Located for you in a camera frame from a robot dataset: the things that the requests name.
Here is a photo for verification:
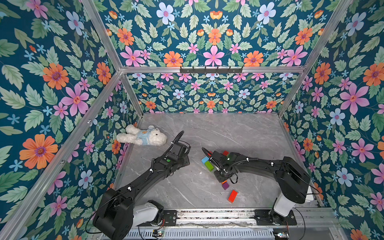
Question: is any black hook rack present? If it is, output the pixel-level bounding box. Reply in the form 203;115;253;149
179;67;243;75

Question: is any white teddy bear plush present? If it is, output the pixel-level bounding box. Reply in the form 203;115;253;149
116;125;168;146

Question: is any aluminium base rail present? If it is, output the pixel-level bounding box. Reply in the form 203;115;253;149
158;207;341;228

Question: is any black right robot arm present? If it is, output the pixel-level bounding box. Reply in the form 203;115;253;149
202;147;312;226

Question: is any white box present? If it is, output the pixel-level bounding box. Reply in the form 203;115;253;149
306;186;314;203

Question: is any purple cube block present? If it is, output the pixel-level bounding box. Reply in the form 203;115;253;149
222;182;230;190

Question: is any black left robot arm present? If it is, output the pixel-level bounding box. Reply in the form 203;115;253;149
92;141;191;240

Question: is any light blue block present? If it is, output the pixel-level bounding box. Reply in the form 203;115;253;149
202;157;209;165

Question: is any green block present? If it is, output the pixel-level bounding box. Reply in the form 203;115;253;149
205;161;215;172

